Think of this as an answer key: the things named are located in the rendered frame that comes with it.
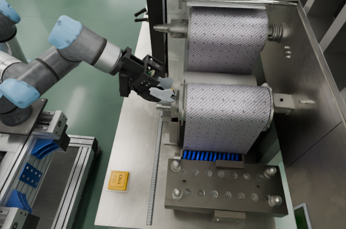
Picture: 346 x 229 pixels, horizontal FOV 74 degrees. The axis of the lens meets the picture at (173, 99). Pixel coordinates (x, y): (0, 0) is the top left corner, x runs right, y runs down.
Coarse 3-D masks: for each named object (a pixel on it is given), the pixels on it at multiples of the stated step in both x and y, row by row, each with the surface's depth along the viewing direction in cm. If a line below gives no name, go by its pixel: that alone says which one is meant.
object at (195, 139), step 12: (192, 132) 75; (204, 132) 74; (216, 132) 74; (228, 132) 73; (240, 132) 73; (252, 132) 72; (192, 144) 82; (204, 144) 82; (216, 144) 81; (228, 144) 80; (240, 144) 79; (252, 144) 79
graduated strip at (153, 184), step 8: (160, 112) 111; (160, 120) 109; (160, 128) 106; (160, 136) 104; (160, 144) 102; (152, 176) 94; (152, 184) 92; (152, 192) 90; (152, 200) 88; (152, 208) 87; (152, 216) 85
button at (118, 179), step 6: (114, 174) 92; (120, 174) 92; (126, 174) 92; (114, 180) 90; (120, 180) 90; (126, 180) 90; (108, 186) 89; (114, 186) 89; (120, 186) 89; (126, 186) 91
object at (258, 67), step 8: (256, 64) 105; (256, 72) 105; (256, 80) 104; (264, 80) 94; (272, 120) 83; (272, 128) 83; (272, 136) 82; (264, 144) 90; (272, 144) 82; (256, 152) 98; (264, 152) 89; (272, 152) 87; (264, 160) 94
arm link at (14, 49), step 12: (0, 0) 75; (0, 12) 75; (12, 12) 77; (0, 24) 76; (12, 24) 80; (0, 36) 79; (12, 36) 84; (0, 48) 87; (12, 48) 90; (24, 60) 101
